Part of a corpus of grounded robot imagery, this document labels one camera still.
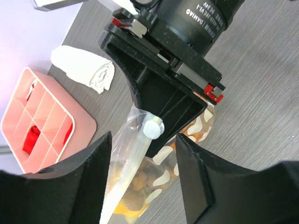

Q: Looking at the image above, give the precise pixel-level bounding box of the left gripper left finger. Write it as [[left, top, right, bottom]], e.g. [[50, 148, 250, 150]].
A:
[[0, 132, 112, 224]]

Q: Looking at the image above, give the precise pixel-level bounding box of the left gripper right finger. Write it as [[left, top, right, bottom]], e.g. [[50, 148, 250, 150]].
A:
[[176, 134, 299, 224]]

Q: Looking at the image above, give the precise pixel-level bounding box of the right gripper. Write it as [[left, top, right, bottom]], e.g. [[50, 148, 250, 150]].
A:
[[100, 0, 243, 158]]

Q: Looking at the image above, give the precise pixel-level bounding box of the polka dot zip top bag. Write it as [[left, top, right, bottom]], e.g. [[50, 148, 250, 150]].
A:
[[99, 102, 215, 224]]

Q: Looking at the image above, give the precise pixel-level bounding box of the yellow fake pear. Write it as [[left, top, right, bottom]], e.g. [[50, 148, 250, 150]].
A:
[[113, 200, 148, 217]]

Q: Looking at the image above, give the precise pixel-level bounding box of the red item front compartment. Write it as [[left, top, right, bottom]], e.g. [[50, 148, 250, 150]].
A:
[[62, 122, 73, 149]]

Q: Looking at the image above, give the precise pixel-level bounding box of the rolled white towel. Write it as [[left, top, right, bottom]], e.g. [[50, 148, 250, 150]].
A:
[[50, 45, 115, 94]]

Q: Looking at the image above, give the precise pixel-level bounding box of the pink compartment tray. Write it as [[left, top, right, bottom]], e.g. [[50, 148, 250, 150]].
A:
[[1, 68, 97, 173]]

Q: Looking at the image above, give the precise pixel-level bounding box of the red white item in tray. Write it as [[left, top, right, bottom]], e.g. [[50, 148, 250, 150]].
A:
[[25, 79, 38, 101]]

